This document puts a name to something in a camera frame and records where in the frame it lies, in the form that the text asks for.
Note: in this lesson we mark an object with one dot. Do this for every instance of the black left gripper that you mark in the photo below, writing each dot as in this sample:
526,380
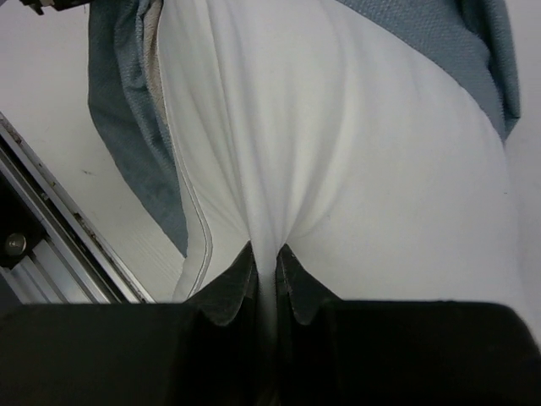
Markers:
59,5

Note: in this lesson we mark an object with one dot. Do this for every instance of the aluminium mounting rail frame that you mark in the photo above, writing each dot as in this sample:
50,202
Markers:
49,252

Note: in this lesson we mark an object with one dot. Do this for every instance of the white pillow insert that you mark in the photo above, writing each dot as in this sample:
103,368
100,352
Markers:
366,136

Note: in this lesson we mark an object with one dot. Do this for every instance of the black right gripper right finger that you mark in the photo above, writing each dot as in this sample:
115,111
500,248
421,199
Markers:
334,351

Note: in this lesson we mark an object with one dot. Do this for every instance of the blue-grey pillowcase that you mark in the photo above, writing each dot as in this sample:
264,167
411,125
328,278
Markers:
135,127

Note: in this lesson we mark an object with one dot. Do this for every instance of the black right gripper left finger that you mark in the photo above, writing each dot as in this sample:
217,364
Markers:
199,352

